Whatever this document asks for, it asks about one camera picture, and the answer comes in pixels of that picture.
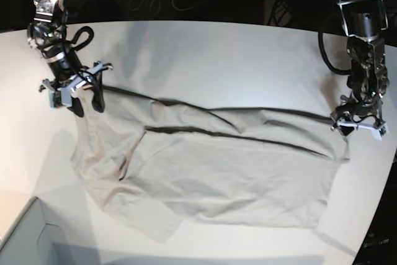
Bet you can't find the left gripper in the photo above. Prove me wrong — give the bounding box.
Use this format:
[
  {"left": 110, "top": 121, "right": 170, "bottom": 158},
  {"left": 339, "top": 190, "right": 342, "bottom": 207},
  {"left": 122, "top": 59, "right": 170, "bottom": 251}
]
[{"left": 330, "top": 94, "right": 390, "bottom": 141}]

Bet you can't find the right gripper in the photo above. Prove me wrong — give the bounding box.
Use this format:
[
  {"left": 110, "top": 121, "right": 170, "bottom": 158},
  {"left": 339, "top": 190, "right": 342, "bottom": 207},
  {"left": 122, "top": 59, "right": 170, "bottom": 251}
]
[{"left": 38, "top": 61, "right": 113, "bottom": 118}]

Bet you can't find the beige t-shirt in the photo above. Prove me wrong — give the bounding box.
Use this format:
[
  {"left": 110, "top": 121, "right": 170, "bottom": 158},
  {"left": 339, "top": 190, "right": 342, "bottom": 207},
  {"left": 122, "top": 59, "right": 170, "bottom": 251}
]
[{"left": 72, "top": 91, "right": 349, "bottom": 242}]

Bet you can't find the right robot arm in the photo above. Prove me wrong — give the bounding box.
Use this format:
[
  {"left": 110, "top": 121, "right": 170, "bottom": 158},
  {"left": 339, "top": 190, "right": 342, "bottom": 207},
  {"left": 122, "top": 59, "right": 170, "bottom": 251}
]
[{"left": 27, "top": 0, "right": 113, "bottom": 117}]

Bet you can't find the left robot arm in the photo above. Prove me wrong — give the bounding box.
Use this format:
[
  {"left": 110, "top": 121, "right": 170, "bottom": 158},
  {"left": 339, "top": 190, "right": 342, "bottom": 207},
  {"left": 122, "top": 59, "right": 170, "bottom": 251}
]
[{"left": 331, "top": 0, "right": 390, "bottom": 140}]

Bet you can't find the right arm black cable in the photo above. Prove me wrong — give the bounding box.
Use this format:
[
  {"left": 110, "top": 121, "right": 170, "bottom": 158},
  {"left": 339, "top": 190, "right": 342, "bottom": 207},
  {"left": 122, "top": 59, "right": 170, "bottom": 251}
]
[{"left": 60, "top": 25, "right": 103, "bottom": 92}]

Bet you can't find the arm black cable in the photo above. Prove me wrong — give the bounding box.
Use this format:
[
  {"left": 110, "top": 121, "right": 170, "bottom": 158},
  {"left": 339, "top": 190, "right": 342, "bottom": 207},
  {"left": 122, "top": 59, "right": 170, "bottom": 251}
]
[
  {"left": 318, "top": 29, "right": 354, "bottom": 76},
  {"left": 60, "top": 25, "right": 103, "bottom": 92}
]

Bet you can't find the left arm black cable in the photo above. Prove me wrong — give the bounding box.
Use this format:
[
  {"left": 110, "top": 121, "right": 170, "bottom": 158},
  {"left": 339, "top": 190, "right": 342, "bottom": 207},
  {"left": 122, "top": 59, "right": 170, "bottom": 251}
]
[{"left": 318, "top": 29, "right": 354, "bottom": 76}]

